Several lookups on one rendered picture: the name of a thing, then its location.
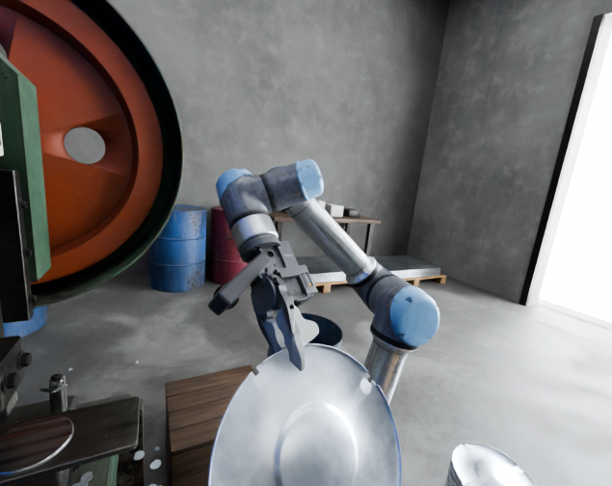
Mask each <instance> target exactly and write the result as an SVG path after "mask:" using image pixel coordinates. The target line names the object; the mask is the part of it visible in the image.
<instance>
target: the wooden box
mask: <svg viewBox="0 0 612 486"><path fill-rule="evenodd" d="M251 372H253V374H254V375H255V376H256V374H255V372H254V370H253V367H252V365H246V366H241V367H237V368H233V369H228V370H223V371H219V372H214V373H209V374H205V375H201V376H196V377H191V378H187V379H182V380H177V381H173V382H169V383H166V458H167V473H168V486H207V478H208V469H209V462H210V456H211V451H212V446H213V443H214V439H215V436H216V433H217V430H218V427H219V424H220V421H221V419H222V416H223V414H224V412H225V410H226V407H227V405H228V403H229V401H230V399H231V398H232V397H233V395H234V394H235V392H236V390H237V389H238V388H239V386H240V385H241V383H242V382H243V381H244V380H245V378H246V377H247V376H248V375H249V374H250V373H251Z"/></svg>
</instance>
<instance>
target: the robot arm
mask: <svg viewBox="0 0 612 486"><path fill-rule="evenodd" d="M216 190H217V194H218V197H219V203H220V206H221V208H222V209H223V212H224V213H225V216H226V220H227V223H228V226H229V229H230V231H231V234H232V237H233V239H234V242H235V245H236V248H237V250H238V252H239V253H240V256H241V258H242V260H243V261H244V262H247V263H248V265H247V266H246V267H244V268H243V269H242V270H241V271H240V272H239V273H238V274H237V275H236V276H235V277H234V278H233V279H232V280H231V281H230V282H228V283H227V284H223V285H221V286H219V287H218V288H217V289H216V290H215V292H214V295H213V297H214V298H213V299H212V300H211V301H210V302H209V304H208V308H210V309H211V310H212V311H213V312H214V313H216V314H217V315H221V314H222V313H223V312H224V311H225V310H230V309H232V308H234V307H235V306H236V305H237V303H238V301H239V295H240V294H241V293H242V292H243V291H244V290H245V289H246V288H247V287H248V286H249V285H251V298H252V302H253V310H254V312H255V315H256V319H257V323H258V326H259V328H260V330H261V332H262V334H263V336H265V338H266V340H267V341H268V343H269V345H270V346H271V347H273V349H274V351H275V352H276V353H277V352H279V351H280V350H283V349H285V348H287V350H288V353H289V358H290V359H289V360H290V362H291V363H292V364H293V365H294V366H296V367H297V368H298V369H299V370H300V371H302V370H304V369H305V351H304V346H305V345H307V344H308V343H309V342H310V341H311V340H312V339H314V338H315V337H316V336H317V335H318V333H319V328H318V326H317V324H316V323H315V322H313V321H310V320H305V319H303V317H302V315H301V313H300V311H299V309H298V307H299V306H300V305H302V304H303V303H304V302H306V301H307V300H308V299H310V298H311V297H312V296H313V293H317V292H318V291H317V289H316V287H315V284H314V282H313V280H312V278H311V276H310V274H309V272H308V270H307V268H306V265H299V264H298V262H297V260H296V258H295V256H294V254H293V252H292V249H291V247H290V245H289V243H288V241H279V240H278V238H279V236H278V234H277V231H276V229H275V227H274V224H273V222H272V220H271V218H270V215H269V214H271V213H274V212H277V211H280V210H282V209H283V210H284V211H285V212H286V213H287V214H288V215H289V216H290V217H291V218H292V219H293V220H294V221H295V223H296V224H297V225H298V226H299V227H300V228H301V229H302V230H303V231H304V232H305V233H306V234H307V235H308V236H309V237H310V238H311V239H312V240H313V241H314V242H315V244H316V245H317V246H318V247H319V248H320V249H321V250H322V251H323V252H324V253H325V254H326V255H327V256H328V257H329V258H330V259H331V260H332V261H333V262H334V263H335V264H336V266H337V267H338V268H339V269H340V270H341V271H342V272H343V273H344V274H345V275H346V281H347V283H348V284H349V285H350V286H351V287H352V288H353V289H354V290H355V292H356V293H357V294H358V296H359V297H360V299H361V300H362V301H363V303H364V304H365V305H366V306H367V307H368V308H369V309H370V310H371V311H372V312H373V313H374V317H373V320H372V323H371V326H370V332H371V334H372V336H373V340H372V343H371V346H370V348H369V351H368V354H367V357H366V360H365V363H364V367H365V368H366V369H367V370H368V372H367V373H368V374H369V376H370V377H369V378H368V379H367V381H368V382H369V383H371V381H372V380H373V381H374V382H375V384H376V385H379V386H380V388H381V390H382V391H383V393H384V395H385V397H386V400H387V402H388V405H389V403H390V400H391V397H392V396H393V393H394V390H395V387H396V385H397V382H398V379H399V377H400V374H401V371H402V368H403V366H404V363H405V360H406V359H407V356H408V353H410V352H412V351H415V350H417V348H418V346H421V345H423V344H425V343H427V342H428V339H429V338H433V336H434V335H435V333H436V332H437V330H438V327H439V308H438V306H437V304H436V302H435V301H434V300H433V298H432V297H430V296H429V295H428V294H426V293H425V292H424V291H423V290H422V289H420V288H418V287H416V286H413V285H412V284H410V283H408V282H406V281H404V280H403V279H401V278H400V277H398V276H396V275H395V274H393V273H391V272H390V271H388V270H386V269H385V268H384V267H383V266H382V265H380V264H379V263H378V262H377V261H376V260H375V258H374V257H372V256H366V254H365V253H364V252H363V251H362V250H361V249H360V248H359V246H358V245H357V244H356V243H355V242H354V241H353V240H352V239H351V238H350V236H349V235H348V234H347V233H346V232H345V231H344V230H343V229H342V227H341V226H340V225H339V224H338V223H337V222H336V221H335V220H334V218H333V217H332V216H331V215H330V214H329V213H328V212H327V211H326V209H325V208H324V207H323V206H322V205H321V204H320V203H319V202H318V201H317V200H316V199H315V198H316V197H318V196H320V195H321V194H322V193H323V190H324V183H323V178H322V175H321V173H320V170H319V168H318V166H317V164H316V163H315V162H314V161H313V160H311V159H307V160H304V161H297V162H296V163H293V164H290V165H288V166H275V167H272V168H271V169H269V170H268V171H267V172H266V173H265V174H262V175H256V176H253V175H252V174H251V173H250V172H249V171H248V170H246V169H231V170H228V171H226V172H224V173H223V174H222V175H221V176H220V177H219V178H218V180H217V183H216ZM305 273H306V274H307V276H308V278H309V280H310V283H311V285H312V286H311V287H309V285H308V282H307V280H306V277H305ZM275 313H276V314H277V316H276V317H275V318H274V317H273V314H275Z"/></svg>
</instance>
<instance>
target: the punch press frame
mask: <svg viewBox="0 0 612 486"><path fill-rule="evenodd" d="M0 126H1V135H2V144H3V152H4V154H3V155H2V156H0V169H4V170H17V171H19V178H20V187H21V197H22V200H23V201H24V202H27V208H23V216H24V226H25V235H26V244H27V248H28V250H31V251H32V255H31V256H28V263H29V273H30V283H33V282H37V281H38V280H39V279H40V278H41V277H42V276H43V275H44V274H45V273H46V272H47V271H48V270H49V269H50V268H51V257H50V246H49V234H48V223H47V212H46V200H45V189H44V177H43V166H42V155H41V143H40V122H39V110H38V99H37V87H36V86H35V85H34V84H33V83H32V82H31V81H30V80H29V79H27V78H26V77H25V76H24V75H23V74H22V73H21V72H20V71H19V70H18V69H17V68H16V67H15V66H14V65H13V64H11V63H10V62H9V61H8V60H7V59H6V58H5V57H4V56H3V55H2V54H1V53H0ZM118 461H119V455H115V456H111V457H108V458H104V459H101V460H97V461H94V462H91V463H88V464H84V465H81V466H80V468H79V469H77V470H76V473H75V476H74V481H73V484H75V483H78V482H80V481H81V477H82V475H83V474H85V473H87V472H93V478H92V479H91V480H90V481H88V483H89V484H88V486H117V482H116V479H117V469H118Z"/></svg>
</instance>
